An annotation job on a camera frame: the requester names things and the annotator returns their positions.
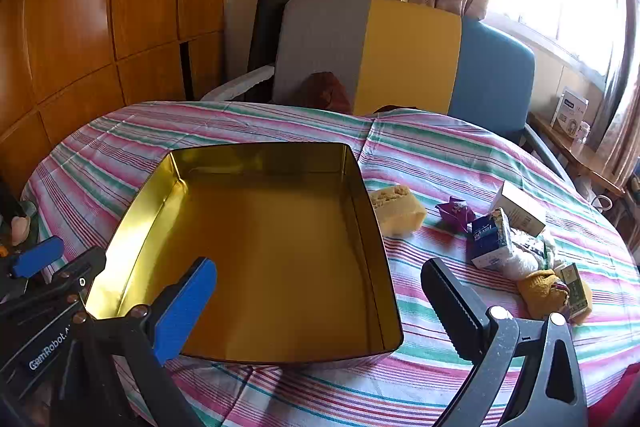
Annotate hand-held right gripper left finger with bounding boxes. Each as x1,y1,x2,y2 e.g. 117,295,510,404
50,256,218,427

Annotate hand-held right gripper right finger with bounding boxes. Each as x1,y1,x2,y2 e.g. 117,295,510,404
421,257,589,427

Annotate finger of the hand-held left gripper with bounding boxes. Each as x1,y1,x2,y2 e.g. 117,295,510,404
50,246,107,305
0,236,66,303

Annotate blue tissue pack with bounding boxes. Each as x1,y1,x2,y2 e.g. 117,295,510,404
467,208,513,270

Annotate white knotted plastic bag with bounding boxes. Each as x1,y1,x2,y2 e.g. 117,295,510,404
500,244,543,280

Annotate purple snack packet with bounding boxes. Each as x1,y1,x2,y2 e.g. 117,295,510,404
435,196,476,233

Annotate yellow round pastry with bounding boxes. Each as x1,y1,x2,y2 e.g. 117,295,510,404
516,269,571,320

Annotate gold tin box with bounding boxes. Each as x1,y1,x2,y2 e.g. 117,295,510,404
85,142,405,365

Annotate small white box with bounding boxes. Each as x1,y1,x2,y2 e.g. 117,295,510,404
489,181,547,238

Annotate green and cream box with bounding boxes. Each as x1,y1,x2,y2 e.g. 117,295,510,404
555,263,593,323

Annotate pink figurine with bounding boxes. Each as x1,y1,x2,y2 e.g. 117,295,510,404
12,216,33,244

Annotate striped tablecloth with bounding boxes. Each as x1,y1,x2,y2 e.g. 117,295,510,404
20,101,640,427

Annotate wooden side table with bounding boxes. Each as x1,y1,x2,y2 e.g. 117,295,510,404
530,112,626,198

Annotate person's red clothing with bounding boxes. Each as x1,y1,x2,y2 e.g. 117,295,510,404
585,359,640,427

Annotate white printed carton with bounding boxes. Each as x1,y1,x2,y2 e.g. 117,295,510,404
550,87,591,130

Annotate white chair armrest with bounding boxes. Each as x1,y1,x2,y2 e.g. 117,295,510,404
200,66,276,102

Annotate wooden wardrobe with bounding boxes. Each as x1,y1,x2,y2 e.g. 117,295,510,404
0,0,231,202

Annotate brown cloth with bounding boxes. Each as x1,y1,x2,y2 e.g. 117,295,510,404
299,72,353,114

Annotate grey yellow blue sofa chair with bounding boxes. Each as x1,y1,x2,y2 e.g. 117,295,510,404
272,0,571,182

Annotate black rolled mat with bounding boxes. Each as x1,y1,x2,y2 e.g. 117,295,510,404
247,0,296,105

